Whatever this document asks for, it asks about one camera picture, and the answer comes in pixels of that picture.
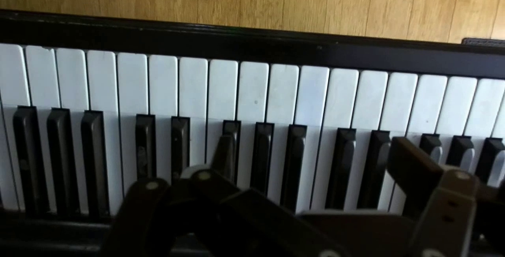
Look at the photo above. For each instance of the black piano keyboard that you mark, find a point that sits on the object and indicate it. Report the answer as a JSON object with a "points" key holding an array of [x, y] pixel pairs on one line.
{"points": [[252, 91]]}

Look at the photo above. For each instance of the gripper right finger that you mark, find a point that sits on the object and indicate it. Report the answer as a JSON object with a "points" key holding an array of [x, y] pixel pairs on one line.
{"points": [[449, 209]]}

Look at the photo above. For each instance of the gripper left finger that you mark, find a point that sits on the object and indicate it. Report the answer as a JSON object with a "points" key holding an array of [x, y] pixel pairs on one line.
{"points": [[205, 209]]}

